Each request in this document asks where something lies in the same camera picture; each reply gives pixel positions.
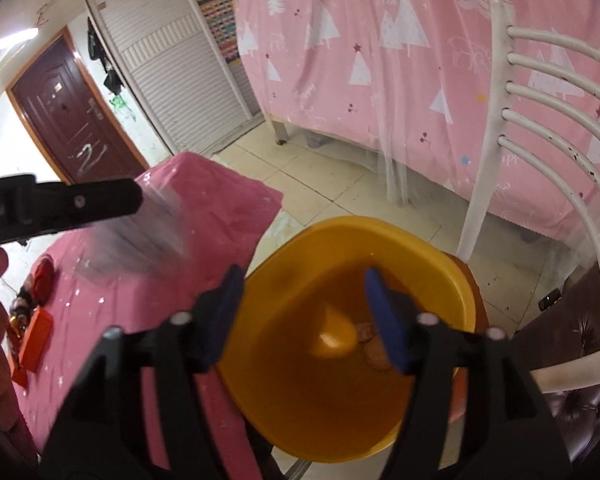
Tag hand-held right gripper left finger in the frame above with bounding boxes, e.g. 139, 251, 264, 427
40, 264, 245, 480

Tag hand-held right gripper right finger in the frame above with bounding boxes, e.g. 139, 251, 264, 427
364, 267, 571, 480

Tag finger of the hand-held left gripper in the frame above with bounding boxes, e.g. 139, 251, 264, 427
15, 178, 143, 234

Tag clear plastic wrapper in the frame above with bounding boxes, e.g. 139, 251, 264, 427
77, 187, 188, 286

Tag yellow plastic basin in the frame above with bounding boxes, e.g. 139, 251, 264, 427
215, 216, 486, 463

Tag person's left forearm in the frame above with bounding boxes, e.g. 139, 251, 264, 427
0, 294, 37, 467

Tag red toy on table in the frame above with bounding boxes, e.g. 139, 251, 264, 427
32, 255, 56, 307

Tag brown door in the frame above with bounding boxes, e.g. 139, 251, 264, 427
7, 27, 148, 186

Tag dark gold trinket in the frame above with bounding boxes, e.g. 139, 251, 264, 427
7, 285, 33, 346

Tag pink star-print tablecloth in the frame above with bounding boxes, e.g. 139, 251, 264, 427
10, 152, 283, 480

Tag dark hanging bags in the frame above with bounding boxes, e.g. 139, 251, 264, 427
86, 17, 124, 97

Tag small orange box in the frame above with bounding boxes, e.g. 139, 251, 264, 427
19, 307, 54, 373

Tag white sheer net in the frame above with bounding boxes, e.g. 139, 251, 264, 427
370, 145, 417, 207

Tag white louvered door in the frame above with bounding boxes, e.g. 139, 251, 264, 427
82, 0, 263, 157

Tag red paper piece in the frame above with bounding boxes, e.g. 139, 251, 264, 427
10, 360, 31, 389

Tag ceiling light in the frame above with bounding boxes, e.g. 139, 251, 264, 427
0, 30, 38, 52

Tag white metal chair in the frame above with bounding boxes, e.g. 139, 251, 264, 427
457, 0, 600, 396

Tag dark tufted seat cushion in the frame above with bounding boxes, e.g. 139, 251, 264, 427
517, 260, 600, 466

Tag pink tree-print curtain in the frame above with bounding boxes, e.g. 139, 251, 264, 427
227, 0, 600, 246

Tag colourful wall chart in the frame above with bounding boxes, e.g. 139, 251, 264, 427
200, 0, 241, 63

